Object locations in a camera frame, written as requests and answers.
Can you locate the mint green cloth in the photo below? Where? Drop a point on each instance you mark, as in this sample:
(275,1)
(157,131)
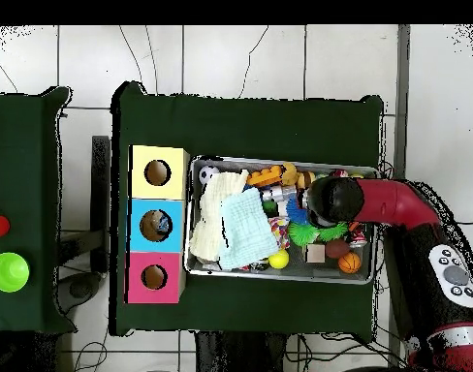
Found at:
(248,229)

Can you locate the cream yellow cloth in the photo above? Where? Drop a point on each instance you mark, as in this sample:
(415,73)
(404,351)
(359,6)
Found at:
(209,225)

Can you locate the small wooden block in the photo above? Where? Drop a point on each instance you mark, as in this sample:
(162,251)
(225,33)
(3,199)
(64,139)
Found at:
(315,253)

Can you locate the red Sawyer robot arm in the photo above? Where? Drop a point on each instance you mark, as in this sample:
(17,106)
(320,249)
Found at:
(391,205)

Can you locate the clear mesh bin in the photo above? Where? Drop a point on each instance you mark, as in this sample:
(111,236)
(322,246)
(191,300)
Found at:
(196,267)

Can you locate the wooden box with three holes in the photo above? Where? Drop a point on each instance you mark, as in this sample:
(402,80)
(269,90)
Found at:
(139,225)

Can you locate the orange plastic toy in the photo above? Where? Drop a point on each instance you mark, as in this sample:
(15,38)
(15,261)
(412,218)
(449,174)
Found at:
(265,177)

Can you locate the small soccer ball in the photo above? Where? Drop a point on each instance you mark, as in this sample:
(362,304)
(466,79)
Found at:
(208,174)

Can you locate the large blue spiky ball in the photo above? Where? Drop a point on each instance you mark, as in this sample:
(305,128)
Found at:
(298,211)

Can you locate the plain yellow ball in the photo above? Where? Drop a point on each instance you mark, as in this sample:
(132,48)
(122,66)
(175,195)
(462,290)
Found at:
(279,260)

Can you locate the green spiky ball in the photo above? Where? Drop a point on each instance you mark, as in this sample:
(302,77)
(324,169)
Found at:
(306,234)

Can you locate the small brown football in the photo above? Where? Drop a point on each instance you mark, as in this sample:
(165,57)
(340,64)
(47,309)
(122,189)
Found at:
(337,249)

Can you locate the small orange basketball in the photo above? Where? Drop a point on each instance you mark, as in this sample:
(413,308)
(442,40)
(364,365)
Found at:
(350,263)

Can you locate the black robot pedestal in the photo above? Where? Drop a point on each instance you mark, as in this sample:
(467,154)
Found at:
(236,356)

